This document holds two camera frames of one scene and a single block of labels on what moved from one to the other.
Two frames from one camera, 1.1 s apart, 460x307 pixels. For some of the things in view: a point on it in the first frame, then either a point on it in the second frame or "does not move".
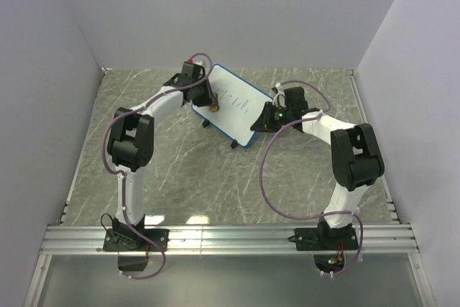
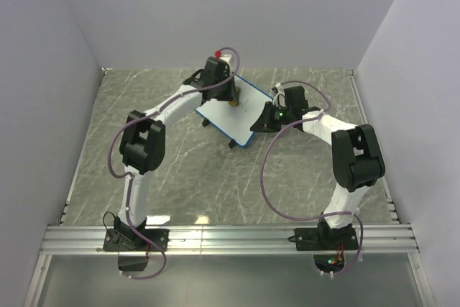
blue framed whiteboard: [238, 104] does not move
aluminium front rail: [235, 239] does not move
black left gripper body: [203, 96] → [226, 90]
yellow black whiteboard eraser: [214, 107] → [235, 102]
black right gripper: [264, 123] does not move
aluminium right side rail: [366, 117] does not move
